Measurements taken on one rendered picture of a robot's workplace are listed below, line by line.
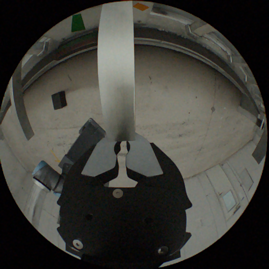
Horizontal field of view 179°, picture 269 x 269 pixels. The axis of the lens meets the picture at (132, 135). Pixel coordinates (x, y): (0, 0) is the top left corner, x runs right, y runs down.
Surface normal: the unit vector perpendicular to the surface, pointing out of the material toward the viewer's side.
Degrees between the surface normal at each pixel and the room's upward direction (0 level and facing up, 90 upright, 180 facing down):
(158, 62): 0
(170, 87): 0
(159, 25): 0
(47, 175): 93
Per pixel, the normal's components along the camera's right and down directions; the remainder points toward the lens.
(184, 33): 0.04, 0.55
